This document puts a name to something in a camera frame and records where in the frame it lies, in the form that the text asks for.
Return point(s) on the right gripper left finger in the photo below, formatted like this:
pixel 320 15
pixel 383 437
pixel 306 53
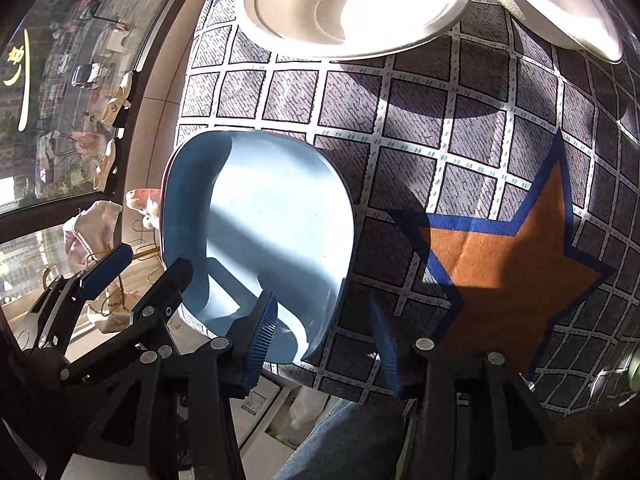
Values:
pixel 226 368

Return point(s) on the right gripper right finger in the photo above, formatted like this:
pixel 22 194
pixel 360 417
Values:
pixel 476 418

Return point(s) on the checkered star tablecloth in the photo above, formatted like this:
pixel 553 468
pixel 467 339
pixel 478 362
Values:
pixel 459 126

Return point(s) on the pink cloth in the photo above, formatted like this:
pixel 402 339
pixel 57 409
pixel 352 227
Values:
pixel 90 235

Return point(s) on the large white bowl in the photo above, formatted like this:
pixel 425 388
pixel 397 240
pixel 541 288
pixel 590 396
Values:
pixel 571 25

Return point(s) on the gold wire rack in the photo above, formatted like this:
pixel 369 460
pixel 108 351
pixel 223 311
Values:
pixel 125 291

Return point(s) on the green square plate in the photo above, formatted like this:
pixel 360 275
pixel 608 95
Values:
pixel 633 372

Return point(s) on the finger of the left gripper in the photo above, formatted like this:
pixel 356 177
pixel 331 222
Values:
pixel 120 402
pixel 53 317

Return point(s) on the blue square plate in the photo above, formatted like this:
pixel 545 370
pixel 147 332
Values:
pixel 254 212

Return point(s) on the blue jeans leg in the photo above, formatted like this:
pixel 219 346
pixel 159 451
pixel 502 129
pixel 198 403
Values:
pixel 353 441

